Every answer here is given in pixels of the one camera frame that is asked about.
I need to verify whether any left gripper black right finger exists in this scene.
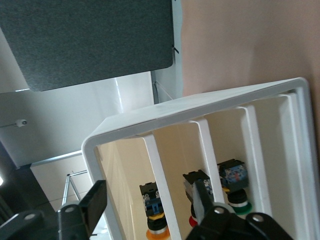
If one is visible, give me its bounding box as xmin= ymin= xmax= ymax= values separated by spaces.
xmin=184 ymin=179 xmax=294 ymax=240

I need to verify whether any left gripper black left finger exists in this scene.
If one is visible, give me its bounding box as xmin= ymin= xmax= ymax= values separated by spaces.
xmin=0 ymin=179 xmax=108 ymax=240

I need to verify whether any orange mushroom push button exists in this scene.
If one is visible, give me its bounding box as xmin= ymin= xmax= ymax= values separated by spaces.
xmin=138 ymin=181 xmax=172 ymax=240

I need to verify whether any green mushroom push button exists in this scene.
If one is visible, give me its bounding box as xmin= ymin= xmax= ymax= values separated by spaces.
xmin=216 ymin=159 xmax=253 ymax=216

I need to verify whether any red mushroom push button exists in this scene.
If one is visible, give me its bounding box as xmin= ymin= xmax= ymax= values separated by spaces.
xmin=182 ymin=169 xmax=212 ymax=229

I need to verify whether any white drawer cabinet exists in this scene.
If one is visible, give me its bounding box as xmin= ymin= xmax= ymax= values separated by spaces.
xmin=81 ymin=76 xmax=320 ymax=240

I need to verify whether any dark grey felt panel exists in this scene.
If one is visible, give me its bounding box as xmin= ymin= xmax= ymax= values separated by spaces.
xmin=0 ymin=0 xmax=175 ymax=93

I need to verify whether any brown table cover sheet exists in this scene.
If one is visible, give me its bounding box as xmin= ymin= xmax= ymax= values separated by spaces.
xmin=181 ymin=0 xmax=320 ymax=97

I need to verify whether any aluminium stand frame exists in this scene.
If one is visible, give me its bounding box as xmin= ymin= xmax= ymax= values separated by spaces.
xmin=61 ymin=169 xmax=88 ymax=206

